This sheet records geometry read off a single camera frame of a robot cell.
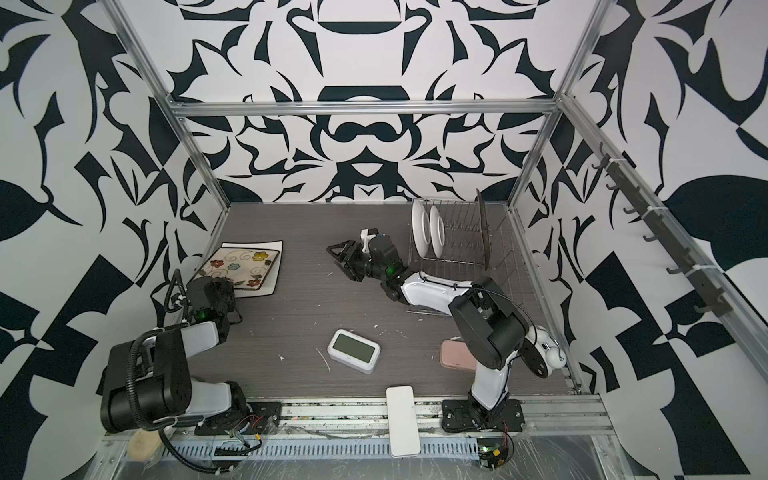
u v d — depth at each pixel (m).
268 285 0.94
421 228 0.96
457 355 0.86
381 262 0.70
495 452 0.71
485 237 1.08
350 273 0.79
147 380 0.45
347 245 0.78
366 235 0.84
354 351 0.81
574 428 0.74
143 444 0.67
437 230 0.95
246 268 0.95
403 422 0.70
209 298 0.70
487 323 0.49
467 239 1.08
